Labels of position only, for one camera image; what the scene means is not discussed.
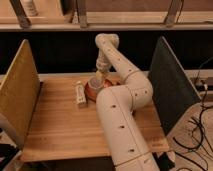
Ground right dark side panel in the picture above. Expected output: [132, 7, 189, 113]
[148, 36, 201, 135]

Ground left wooden side panel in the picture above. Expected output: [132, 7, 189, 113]
[0, 39, 40, 149]

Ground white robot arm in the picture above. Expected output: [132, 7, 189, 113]
[95, 34, 160, 171]

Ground wooden shelf rail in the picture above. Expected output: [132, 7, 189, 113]
[0, 11, 213, 31]

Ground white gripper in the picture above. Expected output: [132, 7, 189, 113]
[95, 56, 111, 83]

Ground orange ceramic bowl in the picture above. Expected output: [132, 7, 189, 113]
[85, 79, 113, 101]

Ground black floor cables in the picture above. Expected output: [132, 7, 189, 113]
[171, 56, 213, 171]

